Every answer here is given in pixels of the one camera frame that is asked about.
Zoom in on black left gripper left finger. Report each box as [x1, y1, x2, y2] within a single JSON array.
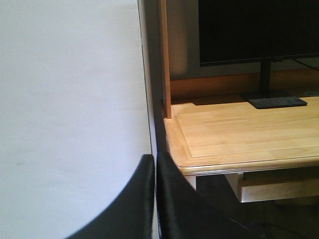
[[69, 154, 155, 239]]

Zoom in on light wooden desk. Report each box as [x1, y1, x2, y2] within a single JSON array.
[[159, 0, 319, 203]]

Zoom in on black computer monitor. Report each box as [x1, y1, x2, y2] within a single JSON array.
[[198, 0, 319, 109]]

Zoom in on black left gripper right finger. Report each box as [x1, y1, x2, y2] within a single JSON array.
[[156, 150, 267, 239]]

